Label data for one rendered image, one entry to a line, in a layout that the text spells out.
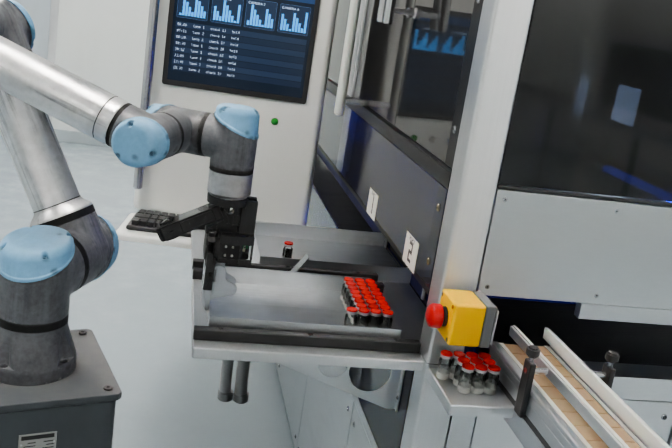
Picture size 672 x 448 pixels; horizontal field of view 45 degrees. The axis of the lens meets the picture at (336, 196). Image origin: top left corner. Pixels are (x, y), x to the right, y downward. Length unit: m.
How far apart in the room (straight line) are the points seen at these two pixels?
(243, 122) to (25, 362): 0.52
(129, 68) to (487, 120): 5.67
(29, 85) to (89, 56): 5.54
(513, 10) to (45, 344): 0.92
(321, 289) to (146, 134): 0.61
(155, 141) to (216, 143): 0.15
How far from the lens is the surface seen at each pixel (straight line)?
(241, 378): 2.62
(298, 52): 2.24
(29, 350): 1.42
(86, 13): 6.84
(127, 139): 1.24
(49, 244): 1.39
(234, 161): 1.34
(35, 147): 1.50
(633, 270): 1.52
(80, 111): 1.29
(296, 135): 2.27
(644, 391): 1.63
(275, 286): 1.66
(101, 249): 1.50
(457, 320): 1.31
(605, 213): 1.45
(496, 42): 1.31
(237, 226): 1.39
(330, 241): 2.01
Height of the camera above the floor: 1.47
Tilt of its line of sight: 14 degrees down
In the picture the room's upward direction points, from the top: 9 degrees clockwise
